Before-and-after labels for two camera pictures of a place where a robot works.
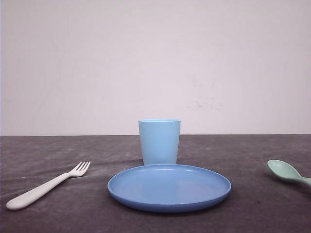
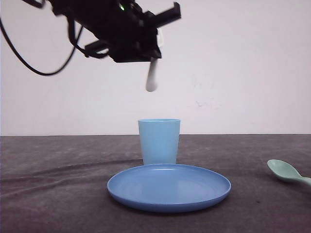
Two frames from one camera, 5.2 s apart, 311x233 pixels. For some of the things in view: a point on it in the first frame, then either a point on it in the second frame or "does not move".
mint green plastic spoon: (285, 169) does not move
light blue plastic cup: (160, 140) does not move
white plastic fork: (22, 201) to (151, 83)
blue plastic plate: (169, 188) does not move
